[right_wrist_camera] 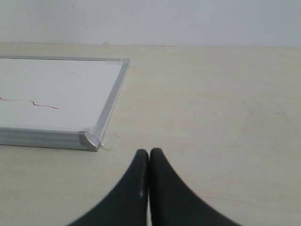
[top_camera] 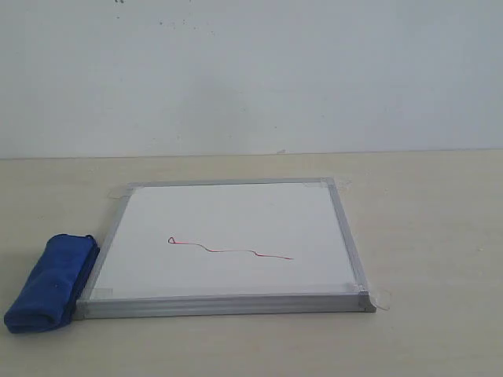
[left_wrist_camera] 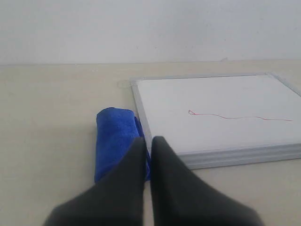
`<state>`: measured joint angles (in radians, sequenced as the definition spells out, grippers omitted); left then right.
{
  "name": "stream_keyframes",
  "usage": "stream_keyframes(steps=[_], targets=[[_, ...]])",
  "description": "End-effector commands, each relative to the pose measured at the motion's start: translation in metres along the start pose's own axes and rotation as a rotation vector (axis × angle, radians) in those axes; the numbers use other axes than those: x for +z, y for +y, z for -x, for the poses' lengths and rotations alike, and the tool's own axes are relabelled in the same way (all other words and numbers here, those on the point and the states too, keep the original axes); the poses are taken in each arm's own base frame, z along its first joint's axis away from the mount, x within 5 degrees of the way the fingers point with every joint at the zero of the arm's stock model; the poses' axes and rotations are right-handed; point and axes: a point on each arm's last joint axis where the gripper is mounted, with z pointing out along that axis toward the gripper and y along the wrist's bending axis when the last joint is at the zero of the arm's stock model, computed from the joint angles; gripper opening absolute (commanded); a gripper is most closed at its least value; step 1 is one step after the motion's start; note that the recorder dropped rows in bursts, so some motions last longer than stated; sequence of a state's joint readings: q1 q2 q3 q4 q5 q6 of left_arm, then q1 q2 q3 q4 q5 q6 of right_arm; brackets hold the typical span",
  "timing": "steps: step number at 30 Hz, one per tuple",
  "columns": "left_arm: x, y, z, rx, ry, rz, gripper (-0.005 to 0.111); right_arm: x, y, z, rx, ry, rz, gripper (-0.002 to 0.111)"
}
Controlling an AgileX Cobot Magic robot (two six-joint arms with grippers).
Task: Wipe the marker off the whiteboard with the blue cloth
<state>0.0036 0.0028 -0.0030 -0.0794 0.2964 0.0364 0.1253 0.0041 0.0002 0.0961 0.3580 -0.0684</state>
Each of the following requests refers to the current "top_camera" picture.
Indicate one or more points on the clear tape near right corner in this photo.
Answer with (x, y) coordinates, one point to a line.
(381, 299)

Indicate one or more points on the clear tape far left corner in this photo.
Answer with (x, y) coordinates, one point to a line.
(118, 192)

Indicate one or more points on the blue cloth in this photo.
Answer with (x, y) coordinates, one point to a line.
(48, 299)

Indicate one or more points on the clear tape far right corner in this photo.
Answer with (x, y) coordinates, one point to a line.
(338, 184)

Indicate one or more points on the white board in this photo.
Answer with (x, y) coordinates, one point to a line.
(201, 248)

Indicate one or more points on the clear tape corner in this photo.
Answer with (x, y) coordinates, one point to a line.
(118, 192)
(381, 299)
(338, 184)

